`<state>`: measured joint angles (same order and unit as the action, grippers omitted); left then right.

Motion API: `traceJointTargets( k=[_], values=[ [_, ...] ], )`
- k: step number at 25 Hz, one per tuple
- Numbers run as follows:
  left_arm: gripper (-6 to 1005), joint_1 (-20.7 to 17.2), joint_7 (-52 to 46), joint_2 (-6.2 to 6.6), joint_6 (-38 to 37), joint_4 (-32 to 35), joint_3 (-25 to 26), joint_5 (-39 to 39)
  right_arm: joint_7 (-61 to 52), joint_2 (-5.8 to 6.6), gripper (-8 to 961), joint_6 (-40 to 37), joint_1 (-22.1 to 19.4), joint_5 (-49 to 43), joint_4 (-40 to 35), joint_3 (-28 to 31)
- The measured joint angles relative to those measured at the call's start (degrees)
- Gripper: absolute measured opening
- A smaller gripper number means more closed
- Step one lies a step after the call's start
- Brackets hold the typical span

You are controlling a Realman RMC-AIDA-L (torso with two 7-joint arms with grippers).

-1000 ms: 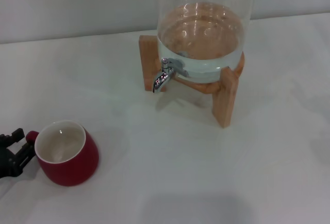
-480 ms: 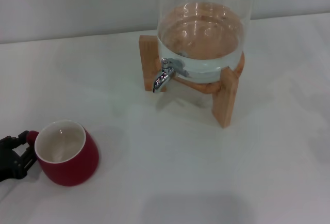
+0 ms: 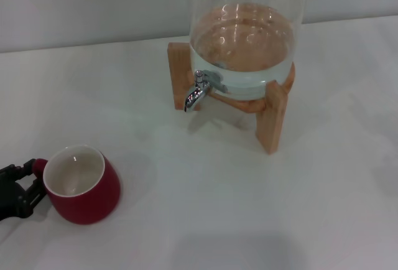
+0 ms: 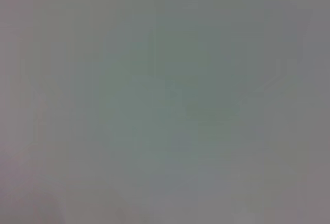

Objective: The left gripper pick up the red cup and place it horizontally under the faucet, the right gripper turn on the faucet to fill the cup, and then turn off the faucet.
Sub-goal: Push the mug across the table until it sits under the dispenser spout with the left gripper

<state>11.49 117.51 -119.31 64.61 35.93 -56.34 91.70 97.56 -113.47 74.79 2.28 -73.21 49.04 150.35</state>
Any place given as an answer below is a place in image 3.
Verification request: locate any wooden dispenser stand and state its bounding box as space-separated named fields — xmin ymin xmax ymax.
xmin=167 ymin=42 xmax=289 ymax=156

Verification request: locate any chrome faucet tap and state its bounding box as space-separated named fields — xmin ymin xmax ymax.
xmin=183 ymin=69 xmax=229 ymax=114

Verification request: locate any glass water dispenser jar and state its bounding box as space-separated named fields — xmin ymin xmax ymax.
xmin=188 ymin=0 xmax=310 ymax=101

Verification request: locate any red ceramic cup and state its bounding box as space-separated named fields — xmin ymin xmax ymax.
xmin=32 ymin=144 xmax=121 ymax=225

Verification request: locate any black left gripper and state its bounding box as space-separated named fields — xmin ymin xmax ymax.
xmin=0 ymin=158 xmax=47 ymax=221

